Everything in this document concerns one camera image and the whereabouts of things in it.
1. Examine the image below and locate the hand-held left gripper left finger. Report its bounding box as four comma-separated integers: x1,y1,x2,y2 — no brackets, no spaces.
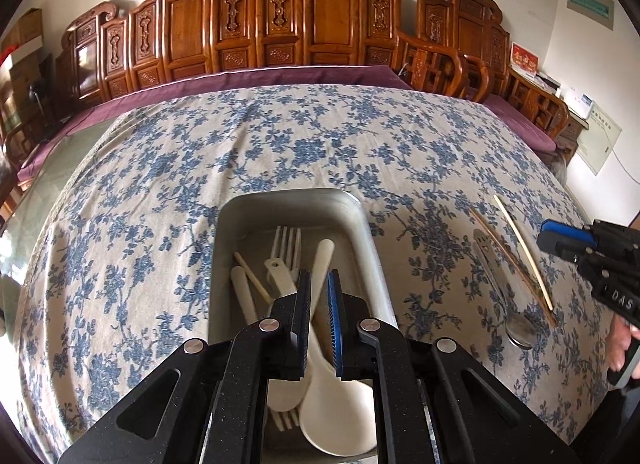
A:
59,269,313,464

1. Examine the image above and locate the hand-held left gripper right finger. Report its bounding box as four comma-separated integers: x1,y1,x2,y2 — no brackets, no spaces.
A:
326,269,581,464

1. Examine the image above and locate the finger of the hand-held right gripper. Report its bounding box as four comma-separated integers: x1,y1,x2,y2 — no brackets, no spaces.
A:
537,231,583,261
542,220,598,245

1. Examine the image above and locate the light wooden chopstick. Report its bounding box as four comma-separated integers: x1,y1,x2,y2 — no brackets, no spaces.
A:
234,252,275,305
493,194,553,309

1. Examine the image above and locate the brown wooden chopstick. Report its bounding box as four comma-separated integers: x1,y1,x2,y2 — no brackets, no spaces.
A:
468,207,558,329

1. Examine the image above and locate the cream plastic spoon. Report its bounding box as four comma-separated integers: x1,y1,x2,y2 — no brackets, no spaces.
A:
299,239,377,457
264,256,307,412

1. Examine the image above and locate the metal fork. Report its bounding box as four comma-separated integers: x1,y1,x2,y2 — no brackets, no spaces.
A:
275,226,302,275

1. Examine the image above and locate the rectangular metal tray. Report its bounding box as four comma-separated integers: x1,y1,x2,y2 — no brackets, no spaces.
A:
207,189,401,460

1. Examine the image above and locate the metal spoon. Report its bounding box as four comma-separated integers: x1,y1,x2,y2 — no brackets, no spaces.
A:
472,229,537,350

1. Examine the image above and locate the person's right hand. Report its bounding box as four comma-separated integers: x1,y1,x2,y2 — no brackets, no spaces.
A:
605,318,639,372

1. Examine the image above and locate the wooden side table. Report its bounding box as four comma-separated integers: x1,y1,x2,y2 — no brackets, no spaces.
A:
554,106,587,157

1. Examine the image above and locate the purple armchair cushion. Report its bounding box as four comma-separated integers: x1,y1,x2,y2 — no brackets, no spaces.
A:
482,94,557,153

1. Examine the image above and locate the white desk device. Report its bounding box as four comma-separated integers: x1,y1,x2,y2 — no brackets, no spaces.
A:
565,88,594,118

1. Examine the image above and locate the blue floral tablecloth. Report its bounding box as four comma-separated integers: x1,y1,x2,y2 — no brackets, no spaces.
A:
15,85,621,464

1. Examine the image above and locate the carved wooden armchair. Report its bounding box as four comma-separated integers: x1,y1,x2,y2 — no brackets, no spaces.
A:
417,0,571,145

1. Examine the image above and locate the long purple sofa cushion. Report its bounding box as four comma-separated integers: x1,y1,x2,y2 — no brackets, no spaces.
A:
17,65,416,179

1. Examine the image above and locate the long carved wooden sofa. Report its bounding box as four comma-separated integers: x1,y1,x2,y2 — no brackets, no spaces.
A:
52,0,501,109

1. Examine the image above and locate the white box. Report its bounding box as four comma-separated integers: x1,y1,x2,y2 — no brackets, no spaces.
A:
9,41,42,65

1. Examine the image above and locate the brown cardboard box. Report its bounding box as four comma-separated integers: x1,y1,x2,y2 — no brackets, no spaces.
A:
16,8,44,44

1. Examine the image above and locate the grey wall panel box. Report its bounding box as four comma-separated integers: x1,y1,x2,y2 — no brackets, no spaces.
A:
566,0,615,29

